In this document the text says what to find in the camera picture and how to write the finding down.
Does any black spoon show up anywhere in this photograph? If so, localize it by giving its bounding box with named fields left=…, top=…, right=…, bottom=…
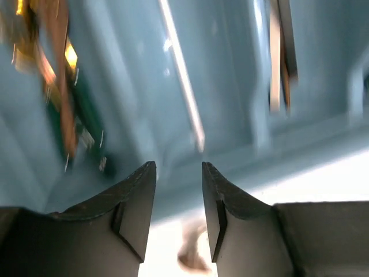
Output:
left=278, top=0, right=298, bottom=80

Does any white spoon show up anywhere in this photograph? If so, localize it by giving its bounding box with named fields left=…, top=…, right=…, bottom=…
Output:
left=269, top=1, right=281, bottom=111

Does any copper spoon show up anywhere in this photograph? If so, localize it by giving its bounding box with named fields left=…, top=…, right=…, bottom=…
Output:
left=281, top=62, right=291, bottom=110

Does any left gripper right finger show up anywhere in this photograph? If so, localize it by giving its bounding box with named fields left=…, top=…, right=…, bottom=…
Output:
left=202, top=162, right=368, bottom=276

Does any white chopstick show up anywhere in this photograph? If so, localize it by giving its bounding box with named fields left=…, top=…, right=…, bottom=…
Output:
left=159, top=0, right=205, bottom=153

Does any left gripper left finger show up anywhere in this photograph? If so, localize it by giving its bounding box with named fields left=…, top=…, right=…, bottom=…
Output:
left=1, top=161, right=156, bottom=276

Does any blue plastic cutlery tray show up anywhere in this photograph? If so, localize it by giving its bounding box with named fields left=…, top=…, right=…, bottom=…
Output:
left=1, top=1, right=368, bottom=219

